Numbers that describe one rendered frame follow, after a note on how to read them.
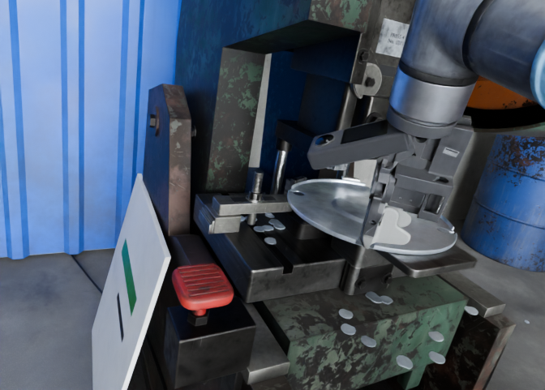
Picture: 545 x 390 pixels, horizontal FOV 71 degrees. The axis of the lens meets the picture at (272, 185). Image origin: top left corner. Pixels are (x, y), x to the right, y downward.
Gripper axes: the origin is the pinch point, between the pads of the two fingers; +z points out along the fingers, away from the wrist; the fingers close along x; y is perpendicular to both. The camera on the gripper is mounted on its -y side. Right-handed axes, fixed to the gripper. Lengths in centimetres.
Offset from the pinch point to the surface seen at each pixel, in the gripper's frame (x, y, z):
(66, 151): 59, -117, 52
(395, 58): 25.2, -1.7, -17.0
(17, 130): 51, -129, 41
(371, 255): 6.7, 2.6, 9.3
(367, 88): 19.4, -4.7, -13.5
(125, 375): -9, -41, 51
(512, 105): 42.9, 23.4, -6.3
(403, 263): -1.7, 5.9, 1.0
